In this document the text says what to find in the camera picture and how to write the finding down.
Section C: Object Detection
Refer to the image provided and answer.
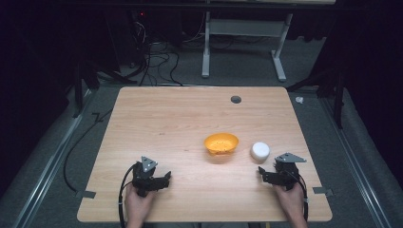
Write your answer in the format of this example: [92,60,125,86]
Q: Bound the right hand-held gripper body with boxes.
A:
[269,152,308,192]

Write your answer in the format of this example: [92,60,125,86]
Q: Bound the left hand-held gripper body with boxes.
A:
[130,155,163,198]

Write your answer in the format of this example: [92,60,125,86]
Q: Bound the white round cup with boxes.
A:
[250,142,271,162]

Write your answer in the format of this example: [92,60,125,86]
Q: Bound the orange plastic bowl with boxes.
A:
[203,132,240,156]

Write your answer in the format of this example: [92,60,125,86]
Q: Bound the person's left hand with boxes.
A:
[125,182,157,222]

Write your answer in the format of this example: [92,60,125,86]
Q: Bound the person's right hand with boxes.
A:
[273,181,306,222]

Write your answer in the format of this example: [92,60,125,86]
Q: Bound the grey tape strip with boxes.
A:
[312,186,335,197]
[75,189,97,200]

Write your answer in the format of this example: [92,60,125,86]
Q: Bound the black metal stand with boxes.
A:
[65,60,139,119]
[286,67,346,130]

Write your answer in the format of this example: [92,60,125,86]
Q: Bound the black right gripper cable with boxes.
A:
[292,172,310,222]

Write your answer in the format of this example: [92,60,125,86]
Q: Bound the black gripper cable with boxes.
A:
[118,162,139,228]
[292,172,310,222]

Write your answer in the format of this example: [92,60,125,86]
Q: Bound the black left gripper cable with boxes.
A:
[118,162,139,228]

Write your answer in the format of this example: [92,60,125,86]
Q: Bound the metal floor rail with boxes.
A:
[319,96,393,228]
[12,89,93,228]

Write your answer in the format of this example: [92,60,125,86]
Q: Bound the black floor cable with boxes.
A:
[62,108,114,193]

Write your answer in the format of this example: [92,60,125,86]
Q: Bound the tangle of black cables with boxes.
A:
[127,18,184,87]

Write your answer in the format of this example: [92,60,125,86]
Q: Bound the white metal desk frame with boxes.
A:
[201,11,294,83]

